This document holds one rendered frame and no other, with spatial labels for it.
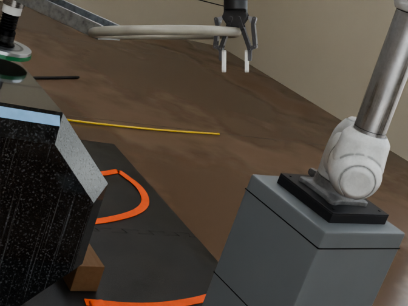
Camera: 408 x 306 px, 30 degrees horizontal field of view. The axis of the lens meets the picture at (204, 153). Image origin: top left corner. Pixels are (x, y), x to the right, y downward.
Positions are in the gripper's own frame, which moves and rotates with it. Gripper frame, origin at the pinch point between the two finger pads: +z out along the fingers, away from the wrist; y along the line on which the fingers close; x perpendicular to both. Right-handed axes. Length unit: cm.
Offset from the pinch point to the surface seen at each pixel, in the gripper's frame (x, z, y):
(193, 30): 20.3, -9.7, 8.0
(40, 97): 4, 12, 67
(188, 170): -224, 70, 82
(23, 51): -20, -4, 85
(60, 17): -3, -15, 62
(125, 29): 25.1, -9.9, 27.2
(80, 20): -1, -14, 54
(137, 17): -586, -47, 249
